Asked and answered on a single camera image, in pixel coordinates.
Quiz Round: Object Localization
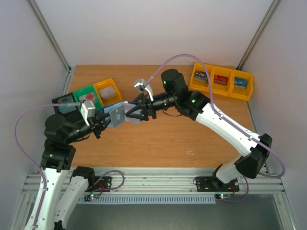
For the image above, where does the yellow bin far right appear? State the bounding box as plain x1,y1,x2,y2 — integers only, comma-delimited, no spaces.
229,69,253,101

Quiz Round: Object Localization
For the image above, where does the yellow bin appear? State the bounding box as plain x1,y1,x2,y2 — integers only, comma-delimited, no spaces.
211,66,234,96
93,78,122,106
189,62,209,92
229,69,253,101

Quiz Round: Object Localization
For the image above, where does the yellow bin middle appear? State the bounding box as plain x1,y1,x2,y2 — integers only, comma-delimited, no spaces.
211,66,234,96

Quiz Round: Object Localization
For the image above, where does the yellow bin left side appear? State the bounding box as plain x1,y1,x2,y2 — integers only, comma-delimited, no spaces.
93,78,122,106

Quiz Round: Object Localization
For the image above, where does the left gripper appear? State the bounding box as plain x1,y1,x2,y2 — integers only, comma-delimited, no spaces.
65,109,117,143

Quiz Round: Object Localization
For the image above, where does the right corner aluminium profile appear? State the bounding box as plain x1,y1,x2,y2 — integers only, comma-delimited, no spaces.
236,0,282,70

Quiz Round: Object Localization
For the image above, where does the corner aluminium profile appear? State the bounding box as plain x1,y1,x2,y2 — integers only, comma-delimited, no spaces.
28,0,72,80
236,0,282,70

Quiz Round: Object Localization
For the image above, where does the green bin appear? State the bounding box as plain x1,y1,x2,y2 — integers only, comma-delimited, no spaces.
72,85,103,111

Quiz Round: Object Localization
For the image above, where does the white card stack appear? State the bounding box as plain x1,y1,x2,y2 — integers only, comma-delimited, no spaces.
98,86,116,100

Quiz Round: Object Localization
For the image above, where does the red spot card stack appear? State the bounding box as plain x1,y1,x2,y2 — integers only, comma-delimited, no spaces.
79,92,97,104

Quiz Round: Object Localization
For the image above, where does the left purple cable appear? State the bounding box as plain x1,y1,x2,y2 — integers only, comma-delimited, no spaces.
14,102,83,230

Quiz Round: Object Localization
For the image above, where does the grey slotted cable duct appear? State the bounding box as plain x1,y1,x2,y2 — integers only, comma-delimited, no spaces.
78,194,216,205

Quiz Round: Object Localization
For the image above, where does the controller board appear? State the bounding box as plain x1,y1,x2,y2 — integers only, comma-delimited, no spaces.
215,193,232,200
83,194,99,202

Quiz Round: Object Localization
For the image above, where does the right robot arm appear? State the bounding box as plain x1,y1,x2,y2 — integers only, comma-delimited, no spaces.
126,69,272,191

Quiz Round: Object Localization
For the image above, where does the left corner aluminium profile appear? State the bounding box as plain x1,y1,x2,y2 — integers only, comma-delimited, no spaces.
28,0,72,80

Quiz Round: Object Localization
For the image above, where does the black bin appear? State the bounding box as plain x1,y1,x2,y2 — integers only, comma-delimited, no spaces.
51,93,82,123

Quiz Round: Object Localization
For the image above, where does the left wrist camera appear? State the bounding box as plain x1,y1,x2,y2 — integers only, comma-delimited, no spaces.
81,100,95,126

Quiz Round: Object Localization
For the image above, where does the aluminium rail base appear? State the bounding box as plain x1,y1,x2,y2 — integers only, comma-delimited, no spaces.
21,166,286,195

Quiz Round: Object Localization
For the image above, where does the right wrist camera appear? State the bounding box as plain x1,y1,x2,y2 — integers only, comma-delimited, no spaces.
134,78,154,101

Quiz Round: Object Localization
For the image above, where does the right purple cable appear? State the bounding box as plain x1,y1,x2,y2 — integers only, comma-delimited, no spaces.
143,54,286,178

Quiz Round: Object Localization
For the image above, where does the black card stack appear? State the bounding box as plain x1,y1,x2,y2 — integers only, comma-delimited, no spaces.
194,70,208,83

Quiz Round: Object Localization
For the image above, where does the left controller board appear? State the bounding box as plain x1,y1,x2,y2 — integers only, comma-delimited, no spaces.
83,194,99,202

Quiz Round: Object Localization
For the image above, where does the teal card stack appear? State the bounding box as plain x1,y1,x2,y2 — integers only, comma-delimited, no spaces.
58,99,76,114

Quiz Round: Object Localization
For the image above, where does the right controller board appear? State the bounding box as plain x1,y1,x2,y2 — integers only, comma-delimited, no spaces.
215,193,232,200

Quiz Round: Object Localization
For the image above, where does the blue card stack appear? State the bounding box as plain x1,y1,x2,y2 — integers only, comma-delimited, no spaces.
234,77,248,88

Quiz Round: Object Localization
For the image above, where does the purple cable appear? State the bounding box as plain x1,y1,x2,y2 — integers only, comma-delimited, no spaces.
143,54,286,178
14,102,83,230

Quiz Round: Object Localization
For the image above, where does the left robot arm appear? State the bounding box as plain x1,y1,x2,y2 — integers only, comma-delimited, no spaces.
25,114,107,230

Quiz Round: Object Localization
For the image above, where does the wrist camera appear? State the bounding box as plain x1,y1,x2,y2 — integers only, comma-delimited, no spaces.
81,100,95,126
134,78,154,101

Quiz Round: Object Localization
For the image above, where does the yellow bin far left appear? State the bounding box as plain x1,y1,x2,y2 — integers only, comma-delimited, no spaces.
189,62,209,92

